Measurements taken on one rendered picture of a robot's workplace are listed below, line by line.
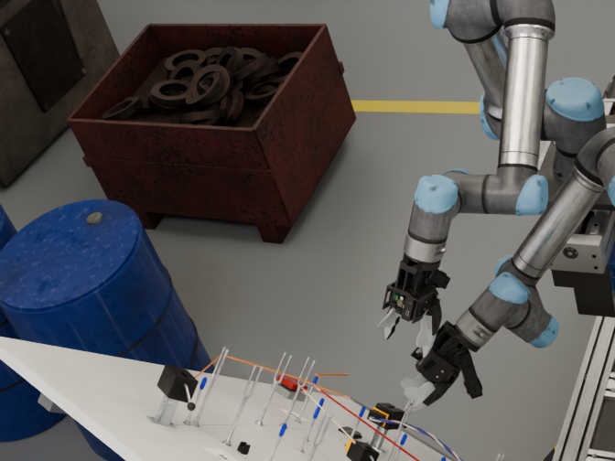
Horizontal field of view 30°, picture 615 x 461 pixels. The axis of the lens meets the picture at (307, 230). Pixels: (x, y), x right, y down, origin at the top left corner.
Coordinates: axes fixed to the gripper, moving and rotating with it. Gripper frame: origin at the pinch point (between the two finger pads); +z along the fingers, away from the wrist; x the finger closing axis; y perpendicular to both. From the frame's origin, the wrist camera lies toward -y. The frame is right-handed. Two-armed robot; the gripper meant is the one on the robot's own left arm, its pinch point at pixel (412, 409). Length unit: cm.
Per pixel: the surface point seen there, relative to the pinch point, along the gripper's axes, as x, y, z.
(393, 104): -280, -46, -22
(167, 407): 43, 57, 9
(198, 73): -243, 37, 14
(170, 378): 42, 60, 5
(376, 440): 8.8, 6.1, 6.8
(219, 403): 17.4, 40.7, 15.0
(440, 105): -267, -59, -35
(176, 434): 46, 54, 11
